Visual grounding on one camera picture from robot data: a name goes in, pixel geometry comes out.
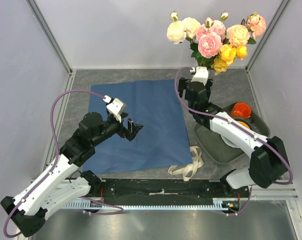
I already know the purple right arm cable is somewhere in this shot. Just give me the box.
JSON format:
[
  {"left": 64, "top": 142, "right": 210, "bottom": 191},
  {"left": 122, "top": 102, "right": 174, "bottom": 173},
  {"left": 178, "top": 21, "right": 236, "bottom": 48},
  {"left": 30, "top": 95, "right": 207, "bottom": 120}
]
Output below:
[{"left": 174, "top": 66, "right": 294, "bottom": 216}]

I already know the dark green tray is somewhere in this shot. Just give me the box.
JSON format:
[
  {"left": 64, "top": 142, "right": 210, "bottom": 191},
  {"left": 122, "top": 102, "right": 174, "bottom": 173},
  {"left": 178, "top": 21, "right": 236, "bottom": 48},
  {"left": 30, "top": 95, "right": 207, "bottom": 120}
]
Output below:
[{"left": 194, "top": 111, "right": 270, "bottom": 165}]

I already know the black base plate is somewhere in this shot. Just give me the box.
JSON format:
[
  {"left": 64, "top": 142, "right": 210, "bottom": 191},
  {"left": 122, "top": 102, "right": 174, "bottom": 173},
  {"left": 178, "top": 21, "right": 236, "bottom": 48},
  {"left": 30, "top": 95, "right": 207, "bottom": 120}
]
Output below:
[{"left": 85, "top": 178, "right": 248, "bottom": 207}]

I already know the yellow rose stem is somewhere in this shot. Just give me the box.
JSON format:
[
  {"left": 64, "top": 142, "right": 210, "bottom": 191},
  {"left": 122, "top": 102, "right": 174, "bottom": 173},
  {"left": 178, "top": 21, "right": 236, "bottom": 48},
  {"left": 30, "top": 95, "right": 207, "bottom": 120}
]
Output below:
[{"left": 211, "top": 44, "right": 248, "bottom": 75}]

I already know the slotted cable duct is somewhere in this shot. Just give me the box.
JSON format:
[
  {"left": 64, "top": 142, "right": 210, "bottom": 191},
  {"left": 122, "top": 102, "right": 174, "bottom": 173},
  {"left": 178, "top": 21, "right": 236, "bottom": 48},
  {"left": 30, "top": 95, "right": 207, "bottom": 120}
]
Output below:
[{"left": 62, "top": 199, "right": 239, "bottom": 211}]

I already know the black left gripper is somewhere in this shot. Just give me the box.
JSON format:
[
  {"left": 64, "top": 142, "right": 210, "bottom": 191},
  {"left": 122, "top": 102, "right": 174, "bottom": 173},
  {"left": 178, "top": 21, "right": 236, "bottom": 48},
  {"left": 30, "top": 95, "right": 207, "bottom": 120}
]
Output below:
[{"left": 92, "top": 112, "right": 143, "bottom": 147}]

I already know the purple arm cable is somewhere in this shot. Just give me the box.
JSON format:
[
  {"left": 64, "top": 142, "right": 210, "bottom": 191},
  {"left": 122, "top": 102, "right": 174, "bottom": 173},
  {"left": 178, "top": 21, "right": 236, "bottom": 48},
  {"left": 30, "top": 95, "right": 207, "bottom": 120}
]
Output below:
[
  {"left": 174, "top": 66, "right": 294, "bottom": 216},
  {"left": 2, "top": 89, "right": 124, "bottom": 238}
]

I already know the white plate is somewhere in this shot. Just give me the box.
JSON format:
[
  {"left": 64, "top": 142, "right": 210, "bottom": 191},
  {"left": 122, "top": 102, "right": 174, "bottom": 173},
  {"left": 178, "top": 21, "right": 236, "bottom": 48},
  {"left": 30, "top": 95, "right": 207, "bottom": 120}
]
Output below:
[{"left": 221, "top": 136, "right": 239, "bottom": 149}]

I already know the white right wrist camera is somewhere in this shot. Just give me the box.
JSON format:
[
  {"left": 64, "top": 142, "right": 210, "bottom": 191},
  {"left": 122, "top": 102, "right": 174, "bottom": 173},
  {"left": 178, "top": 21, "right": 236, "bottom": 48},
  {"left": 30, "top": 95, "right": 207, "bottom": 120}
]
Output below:
[{"left": 190, "top": 66, "right": 209, "bottom": 85}]

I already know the cream ribbon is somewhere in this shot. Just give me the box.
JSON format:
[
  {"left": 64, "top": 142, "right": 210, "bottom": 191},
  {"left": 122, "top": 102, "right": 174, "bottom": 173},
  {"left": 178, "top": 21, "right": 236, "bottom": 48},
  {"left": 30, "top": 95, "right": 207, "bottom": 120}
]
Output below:
[{"left": 168, "top": 146, "right": 204, "bottom": 182}]

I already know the double pink rose stem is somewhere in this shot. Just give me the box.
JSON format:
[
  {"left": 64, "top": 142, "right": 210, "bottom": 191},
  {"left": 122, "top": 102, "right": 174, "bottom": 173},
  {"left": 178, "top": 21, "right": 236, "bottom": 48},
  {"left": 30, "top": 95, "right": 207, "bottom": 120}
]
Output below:
[{"left": 196, "top": 17, "right": 214, "bottom": 41}]

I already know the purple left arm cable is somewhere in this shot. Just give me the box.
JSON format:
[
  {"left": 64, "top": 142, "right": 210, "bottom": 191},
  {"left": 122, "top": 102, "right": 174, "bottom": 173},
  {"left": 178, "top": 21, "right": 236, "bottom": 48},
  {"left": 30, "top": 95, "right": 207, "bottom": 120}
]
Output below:
[{"left": 2, "top": 89, "right": 124, "bottom": 238}]

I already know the orange bowl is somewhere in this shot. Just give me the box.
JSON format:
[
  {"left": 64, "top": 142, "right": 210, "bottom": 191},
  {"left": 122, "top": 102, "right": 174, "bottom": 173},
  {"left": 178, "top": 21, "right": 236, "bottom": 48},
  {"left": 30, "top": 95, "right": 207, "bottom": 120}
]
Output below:
[{"left": 233, "top": 117, "right": 252, "bottom": 130}]

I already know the peach pink rose stem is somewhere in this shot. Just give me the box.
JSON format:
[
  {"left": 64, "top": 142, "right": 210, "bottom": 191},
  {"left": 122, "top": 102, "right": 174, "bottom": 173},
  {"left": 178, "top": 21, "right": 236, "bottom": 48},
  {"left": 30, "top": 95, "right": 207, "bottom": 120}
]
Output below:
[{"left": 226, "top": 12, "right": 267, "bottom": 48}]

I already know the pink rose stem with bud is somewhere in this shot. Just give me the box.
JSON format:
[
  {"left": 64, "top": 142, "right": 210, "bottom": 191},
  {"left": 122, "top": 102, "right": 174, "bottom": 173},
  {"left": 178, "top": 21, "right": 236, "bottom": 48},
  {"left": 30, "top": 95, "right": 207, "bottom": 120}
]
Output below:
[{"left": 210, "top": 12, "right": 229, "bottom": 40}]

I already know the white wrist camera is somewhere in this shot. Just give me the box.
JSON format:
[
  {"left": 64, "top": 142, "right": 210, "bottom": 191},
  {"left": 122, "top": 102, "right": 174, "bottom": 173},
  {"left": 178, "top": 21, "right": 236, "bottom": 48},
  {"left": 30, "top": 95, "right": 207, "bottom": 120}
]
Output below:
[
  {"left": 190, "top": 66, "right": 209, "bottom": 85},
  {"left": 103, "top": 95, "right": 127, "bottom": 123}
]

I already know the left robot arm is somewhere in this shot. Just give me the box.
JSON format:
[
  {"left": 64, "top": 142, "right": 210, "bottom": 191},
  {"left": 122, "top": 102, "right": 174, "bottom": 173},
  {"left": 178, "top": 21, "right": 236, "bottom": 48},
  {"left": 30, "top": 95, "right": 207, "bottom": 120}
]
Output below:
[{"left": 0, "top": 112, "right": 143, "bottom": 237}]

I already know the blue wrapping paper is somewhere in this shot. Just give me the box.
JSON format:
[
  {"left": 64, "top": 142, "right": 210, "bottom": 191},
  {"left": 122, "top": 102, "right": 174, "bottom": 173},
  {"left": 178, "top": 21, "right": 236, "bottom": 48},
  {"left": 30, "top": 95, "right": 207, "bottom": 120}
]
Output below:
[{"left": 82, "top": 79, "right": 192, "bottom": 175}]

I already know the orange cup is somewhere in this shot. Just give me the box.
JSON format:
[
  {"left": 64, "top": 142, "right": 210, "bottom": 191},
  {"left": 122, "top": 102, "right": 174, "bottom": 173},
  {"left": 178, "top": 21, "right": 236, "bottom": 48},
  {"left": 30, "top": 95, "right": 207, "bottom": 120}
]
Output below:
[{"left": 231, "top": 102, "right": 252, "bottom": 119}]

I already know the cream white rose stem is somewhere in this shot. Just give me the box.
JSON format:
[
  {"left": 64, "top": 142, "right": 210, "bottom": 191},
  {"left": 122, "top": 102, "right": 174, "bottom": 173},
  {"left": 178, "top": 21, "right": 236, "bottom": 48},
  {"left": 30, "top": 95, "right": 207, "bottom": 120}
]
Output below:
[{"left": 166, "top": 11, "right": 201, "bottom": 45}]

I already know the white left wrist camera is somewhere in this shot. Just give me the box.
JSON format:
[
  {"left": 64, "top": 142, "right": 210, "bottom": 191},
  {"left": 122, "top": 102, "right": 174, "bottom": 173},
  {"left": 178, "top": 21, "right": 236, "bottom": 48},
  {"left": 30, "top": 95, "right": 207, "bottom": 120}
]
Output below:
[{"left": 103, "top": 95, "right": 127, "bottom": 123}]

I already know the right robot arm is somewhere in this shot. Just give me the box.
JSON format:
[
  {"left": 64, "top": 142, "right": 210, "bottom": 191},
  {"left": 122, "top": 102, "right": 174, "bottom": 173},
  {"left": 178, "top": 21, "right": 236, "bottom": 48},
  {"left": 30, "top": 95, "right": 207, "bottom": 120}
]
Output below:
[{"left": 174, "top": 77, "right": 293, "bottom": 197}]

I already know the white ribbed vase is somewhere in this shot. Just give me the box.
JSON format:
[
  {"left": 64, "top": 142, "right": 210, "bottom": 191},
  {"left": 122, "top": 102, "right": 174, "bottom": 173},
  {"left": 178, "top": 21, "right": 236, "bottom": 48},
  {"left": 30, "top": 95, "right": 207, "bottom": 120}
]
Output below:
[{"left": 208, "top": 69, "right": 214, "bottom": 80}]

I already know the small pink rose stem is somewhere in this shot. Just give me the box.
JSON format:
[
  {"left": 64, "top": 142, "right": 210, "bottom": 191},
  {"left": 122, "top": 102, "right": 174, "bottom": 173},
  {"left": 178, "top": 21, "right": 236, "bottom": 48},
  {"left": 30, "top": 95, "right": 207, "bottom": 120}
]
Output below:
[{"left": 190, "top": 32, "right": 223, "bottom": 68}]

